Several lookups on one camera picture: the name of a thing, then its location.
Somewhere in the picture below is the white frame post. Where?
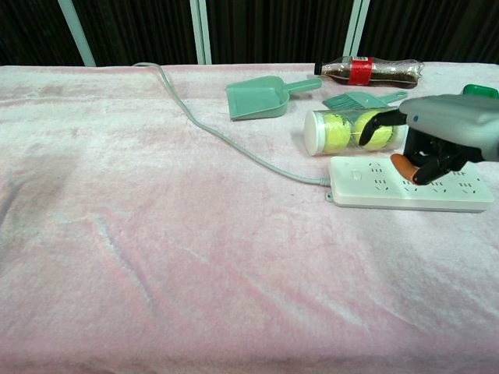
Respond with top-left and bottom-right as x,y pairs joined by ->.
57,0 -> 97,68
189,0 -> 213,65
342,0 -> 371,58

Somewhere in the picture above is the green plastic dustpan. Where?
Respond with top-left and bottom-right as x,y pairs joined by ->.
225,76 -> 324,122

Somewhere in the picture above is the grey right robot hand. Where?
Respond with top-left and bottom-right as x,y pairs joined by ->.
358,93 -> 499,186

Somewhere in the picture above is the pink plush table cloth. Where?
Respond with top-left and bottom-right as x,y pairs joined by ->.
0,61 -> 499,374

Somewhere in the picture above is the clear tennis ball tube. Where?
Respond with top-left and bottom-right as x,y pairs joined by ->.
303,105 -> 410,157

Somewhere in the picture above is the cola bottle with red label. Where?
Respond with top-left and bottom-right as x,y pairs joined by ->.
313,55 -> 425,89

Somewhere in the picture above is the green hand brush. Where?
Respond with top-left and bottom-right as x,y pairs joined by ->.
322,90 -> 409,111

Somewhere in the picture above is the grey power cable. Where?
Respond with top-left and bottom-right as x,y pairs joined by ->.
132,62 -> 331,187

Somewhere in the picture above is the black pleated curtain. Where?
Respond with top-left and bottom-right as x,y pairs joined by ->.
0,0 -> 499,67

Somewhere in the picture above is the white power strip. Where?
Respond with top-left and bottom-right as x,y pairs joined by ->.
324,155 -> 495,213

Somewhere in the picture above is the yellow tennis ball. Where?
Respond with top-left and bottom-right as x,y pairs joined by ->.
353,110 -> 395,151
322,112 -> 352,153

